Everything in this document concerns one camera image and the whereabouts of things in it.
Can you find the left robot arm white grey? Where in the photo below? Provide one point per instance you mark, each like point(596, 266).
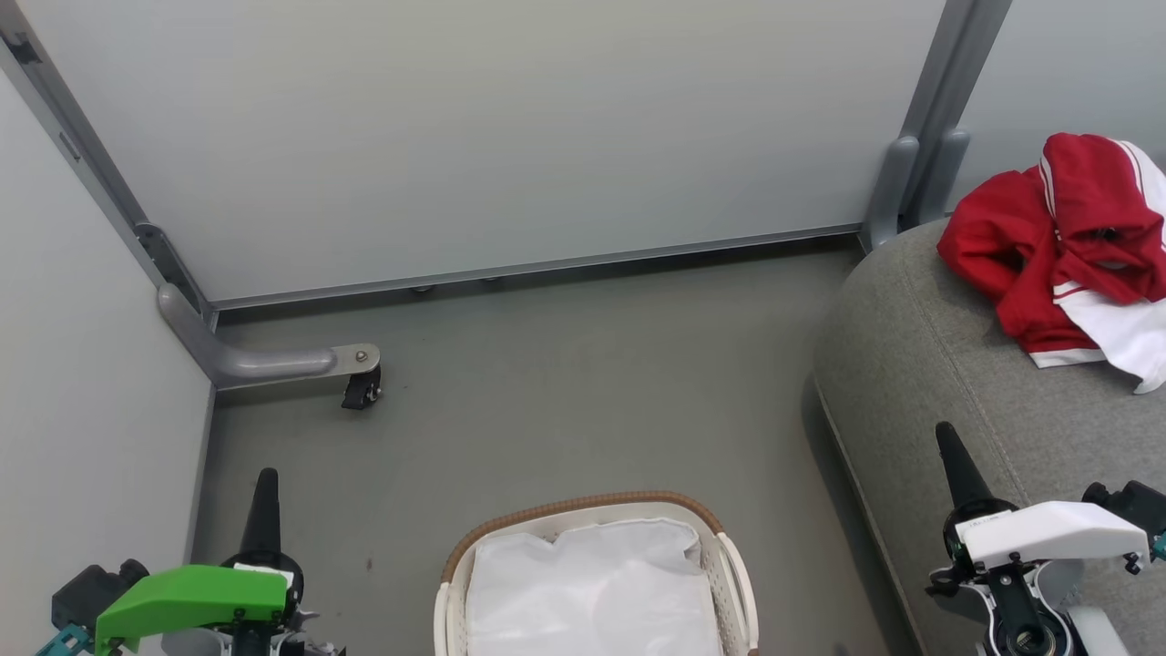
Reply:
point(196, 645)

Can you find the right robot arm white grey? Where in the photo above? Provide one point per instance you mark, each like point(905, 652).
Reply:
point(1025, 629)

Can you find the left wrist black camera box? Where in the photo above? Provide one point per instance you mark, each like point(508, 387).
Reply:
point(91, 588)

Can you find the black caster wheel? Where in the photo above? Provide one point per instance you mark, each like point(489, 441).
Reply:
point(361, 390)

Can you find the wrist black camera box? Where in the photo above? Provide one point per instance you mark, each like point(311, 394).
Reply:
point(91, 588)
point(1134, 503)

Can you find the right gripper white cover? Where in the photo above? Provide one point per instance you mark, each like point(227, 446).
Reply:
point(1057, 533)

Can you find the grey partition foot bracket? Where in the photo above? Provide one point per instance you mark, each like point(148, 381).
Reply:
point(264, 363)

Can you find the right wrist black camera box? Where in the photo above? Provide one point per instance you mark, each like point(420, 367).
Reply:
point(1134, 503)

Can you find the white laundry basket brown rim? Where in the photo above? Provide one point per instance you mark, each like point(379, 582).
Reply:
point(583, 508)

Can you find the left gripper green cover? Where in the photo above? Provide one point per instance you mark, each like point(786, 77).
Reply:
point(191, 592)

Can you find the red and white garment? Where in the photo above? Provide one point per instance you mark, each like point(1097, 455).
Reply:
point(1029, 246)

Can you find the grey fabric sofa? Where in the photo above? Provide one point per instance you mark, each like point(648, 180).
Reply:
point(920, 364)

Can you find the white cloth basket liner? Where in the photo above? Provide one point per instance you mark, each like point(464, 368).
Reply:
point(592, 592)

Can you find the grey partition post base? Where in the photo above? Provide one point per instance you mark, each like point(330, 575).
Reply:
point(897, 191)

